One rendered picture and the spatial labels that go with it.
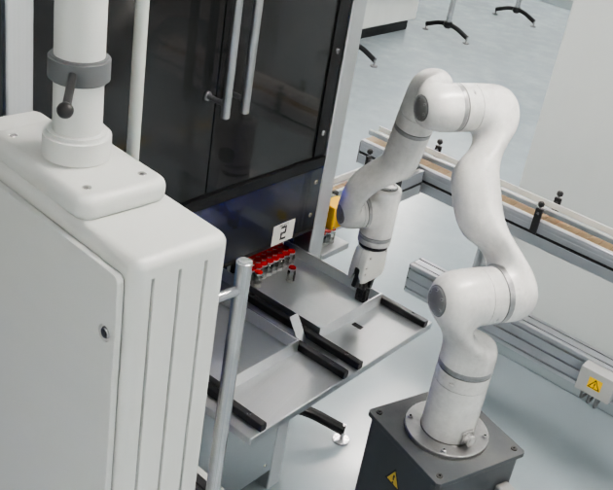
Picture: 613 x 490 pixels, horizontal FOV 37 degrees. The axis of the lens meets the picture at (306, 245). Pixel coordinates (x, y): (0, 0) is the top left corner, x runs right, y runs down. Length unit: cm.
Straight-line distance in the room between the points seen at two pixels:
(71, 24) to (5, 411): 68
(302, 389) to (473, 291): 50
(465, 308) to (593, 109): 182
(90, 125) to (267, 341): 103
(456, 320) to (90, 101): 87
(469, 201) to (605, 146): 171
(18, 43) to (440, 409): 112
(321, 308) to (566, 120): 154
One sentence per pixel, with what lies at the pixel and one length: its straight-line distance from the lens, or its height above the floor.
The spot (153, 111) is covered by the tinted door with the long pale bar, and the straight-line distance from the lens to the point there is 189.
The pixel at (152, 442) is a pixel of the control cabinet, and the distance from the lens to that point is 139.
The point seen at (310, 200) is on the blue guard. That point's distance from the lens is 243.
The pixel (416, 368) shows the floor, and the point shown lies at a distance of 376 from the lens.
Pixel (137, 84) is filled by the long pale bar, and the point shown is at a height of 156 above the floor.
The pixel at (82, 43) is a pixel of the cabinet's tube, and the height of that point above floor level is 176.
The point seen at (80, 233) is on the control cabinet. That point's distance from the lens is 126.
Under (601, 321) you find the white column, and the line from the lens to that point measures 374.
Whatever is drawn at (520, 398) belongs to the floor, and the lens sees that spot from 378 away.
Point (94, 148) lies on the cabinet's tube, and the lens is 131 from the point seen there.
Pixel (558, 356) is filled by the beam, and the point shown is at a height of 50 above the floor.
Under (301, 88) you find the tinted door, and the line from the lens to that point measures 223.
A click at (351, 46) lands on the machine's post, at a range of 232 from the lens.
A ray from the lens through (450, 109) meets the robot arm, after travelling 184.
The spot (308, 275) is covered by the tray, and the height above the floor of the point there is 88.
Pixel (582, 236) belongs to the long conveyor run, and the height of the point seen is 93.
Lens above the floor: 216
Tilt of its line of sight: 29 degrees down
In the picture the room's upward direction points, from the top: 10 degrees clockwise
